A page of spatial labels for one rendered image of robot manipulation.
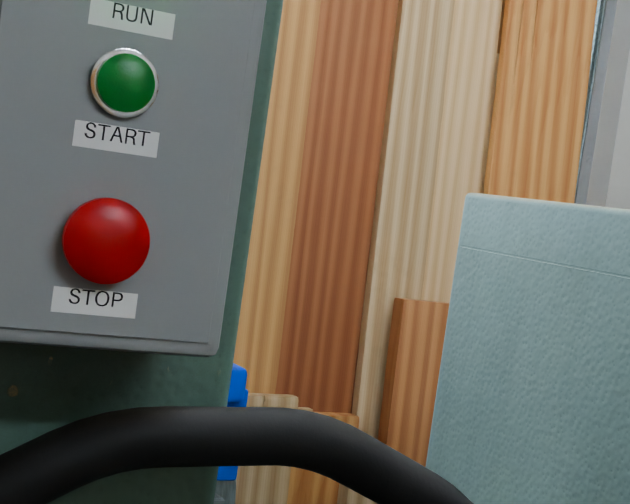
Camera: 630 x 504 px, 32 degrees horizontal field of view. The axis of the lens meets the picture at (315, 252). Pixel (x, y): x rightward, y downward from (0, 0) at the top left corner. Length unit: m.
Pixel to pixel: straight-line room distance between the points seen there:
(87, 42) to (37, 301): 0.09
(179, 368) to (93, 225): 0.11
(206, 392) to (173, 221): 0.11
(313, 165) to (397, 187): 0.18
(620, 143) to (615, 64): 0.19
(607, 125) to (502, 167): 0.47
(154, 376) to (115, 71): 0.14
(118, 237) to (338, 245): 1.67
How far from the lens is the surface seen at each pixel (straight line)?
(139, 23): 0.39
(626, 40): 2.62
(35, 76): 0.38
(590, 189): 2.61
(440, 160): 2.16
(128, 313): 0.39
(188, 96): 0.39
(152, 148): 0.39
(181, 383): 0.47
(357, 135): 2.06
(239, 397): 1.36
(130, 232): 0.38
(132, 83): 0.38
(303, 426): 0.45
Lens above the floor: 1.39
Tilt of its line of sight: 3 degrees down
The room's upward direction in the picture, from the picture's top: 8 degrees clockwise
